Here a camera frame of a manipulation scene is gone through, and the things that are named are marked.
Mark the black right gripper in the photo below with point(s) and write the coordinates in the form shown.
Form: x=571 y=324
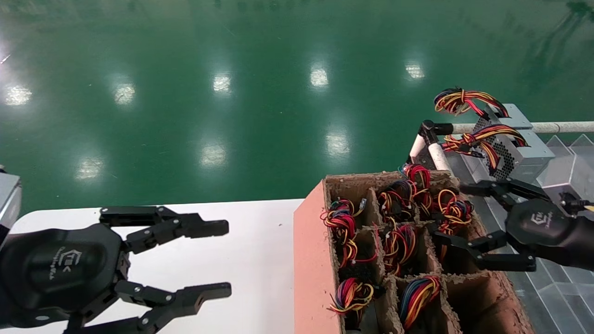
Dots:
x=540 y=227

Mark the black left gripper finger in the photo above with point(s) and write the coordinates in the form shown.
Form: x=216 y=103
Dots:
x=204 y=292
x=204 y=228

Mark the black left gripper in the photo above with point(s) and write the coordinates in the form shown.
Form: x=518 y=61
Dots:
x=55 y=269

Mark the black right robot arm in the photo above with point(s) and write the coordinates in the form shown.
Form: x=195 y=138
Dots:
x=587 y=243

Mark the clear plastic ridged tray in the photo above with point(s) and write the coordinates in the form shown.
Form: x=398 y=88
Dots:
x=557 y=301

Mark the brown cardboard divider box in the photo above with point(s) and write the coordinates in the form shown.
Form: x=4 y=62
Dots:
x=315 y=260

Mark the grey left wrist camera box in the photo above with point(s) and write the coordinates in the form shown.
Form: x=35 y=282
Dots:
x=9 y=204

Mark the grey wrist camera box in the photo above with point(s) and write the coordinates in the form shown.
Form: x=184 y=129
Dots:
x=9 y=204
x=568 y=178

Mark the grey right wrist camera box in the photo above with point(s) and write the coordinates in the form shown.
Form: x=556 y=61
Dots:
x=568 y=178

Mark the white pipe rack frame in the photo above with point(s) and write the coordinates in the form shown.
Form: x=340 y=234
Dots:
x=440 y=157

